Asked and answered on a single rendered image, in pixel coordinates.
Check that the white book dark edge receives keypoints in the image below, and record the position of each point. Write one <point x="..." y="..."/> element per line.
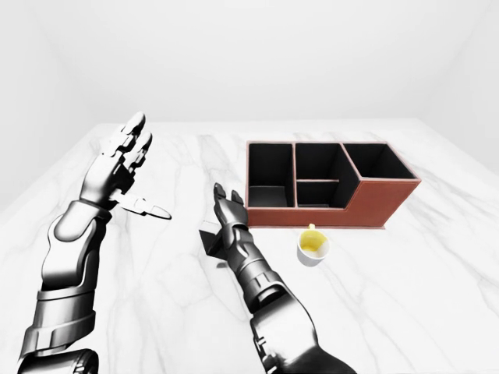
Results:
<point x="210" y="238"/>

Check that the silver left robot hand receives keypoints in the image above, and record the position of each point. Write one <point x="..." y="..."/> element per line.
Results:
<point x="102" y="175"/>

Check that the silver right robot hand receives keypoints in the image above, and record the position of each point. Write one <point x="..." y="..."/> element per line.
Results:
<point x="229" y="212"/>

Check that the white mug yellow inside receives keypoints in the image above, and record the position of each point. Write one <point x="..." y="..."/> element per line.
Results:
<point x="313" y="246"/>

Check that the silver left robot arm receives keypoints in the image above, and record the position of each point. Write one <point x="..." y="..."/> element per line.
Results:
<point x="62" y="280"/>

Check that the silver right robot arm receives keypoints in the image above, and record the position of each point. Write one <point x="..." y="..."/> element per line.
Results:
<point x="269" y="296"/>

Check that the red-brown desk caddy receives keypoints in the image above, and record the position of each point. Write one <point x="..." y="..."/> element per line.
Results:
<point x="331" y="187"/>

